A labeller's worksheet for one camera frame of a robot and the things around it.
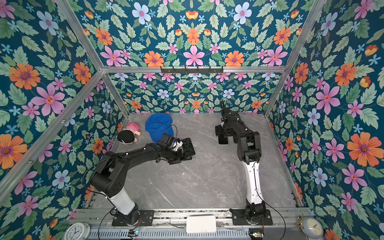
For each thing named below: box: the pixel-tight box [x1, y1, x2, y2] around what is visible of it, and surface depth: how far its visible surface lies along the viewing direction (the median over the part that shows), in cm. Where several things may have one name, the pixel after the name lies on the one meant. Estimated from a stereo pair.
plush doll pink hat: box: [116, 122, 141, 145], surface depth 102 cm
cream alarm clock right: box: [296, 213, 324, 239], surface depth 69 cm
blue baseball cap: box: [145, 113, 174, 143], surface depth 110 cm
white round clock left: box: [64, 222, 91, 240], surface depth 69 cm
